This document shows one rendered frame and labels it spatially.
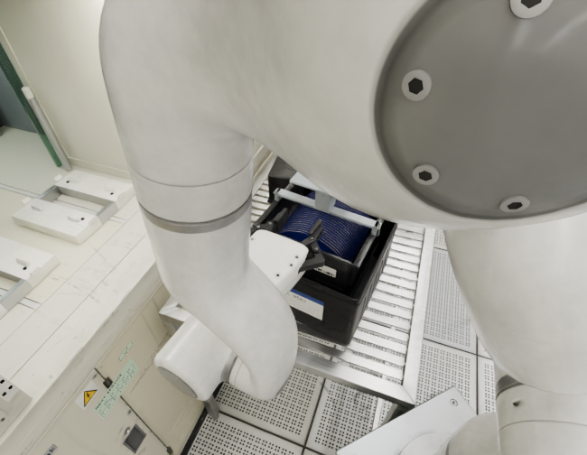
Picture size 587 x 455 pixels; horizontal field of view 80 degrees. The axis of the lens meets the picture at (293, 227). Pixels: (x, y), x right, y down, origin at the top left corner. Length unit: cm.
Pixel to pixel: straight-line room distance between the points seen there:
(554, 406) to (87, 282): 82
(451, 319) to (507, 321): 166
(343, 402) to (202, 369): 118
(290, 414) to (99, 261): 97
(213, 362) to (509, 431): 31
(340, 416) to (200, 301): 128
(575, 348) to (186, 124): 24
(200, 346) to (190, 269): 17
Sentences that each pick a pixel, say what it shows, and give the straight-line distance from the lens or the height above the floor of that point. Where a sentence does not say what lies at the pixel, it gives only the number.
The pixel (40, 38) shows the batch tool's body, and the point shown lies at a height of 124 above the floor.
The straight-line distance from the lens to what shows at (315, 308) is 77.
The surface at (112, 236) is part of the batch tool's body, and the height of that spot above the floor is 87.
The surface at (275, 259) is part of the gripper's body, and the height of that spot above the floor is 108.
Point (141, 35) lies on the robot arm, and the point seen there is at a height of 144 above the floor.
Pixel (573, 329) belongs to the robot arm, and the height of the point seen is 133.
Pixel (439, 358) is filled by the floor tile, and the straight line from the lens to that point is 177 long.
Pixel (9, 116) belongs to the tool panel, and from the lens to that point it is 161.
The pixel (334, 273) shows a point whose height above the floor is 94.
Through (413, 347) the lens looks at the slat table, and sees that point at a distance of 86.
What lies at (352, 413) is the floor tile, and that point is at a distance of 159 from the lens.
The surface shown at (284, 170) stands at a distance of 110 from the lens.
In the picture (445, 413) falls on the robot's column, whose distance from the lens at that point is 82.
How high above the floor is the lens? 149
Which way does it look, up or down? 44 degrees down
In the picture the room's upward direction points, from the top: straight up
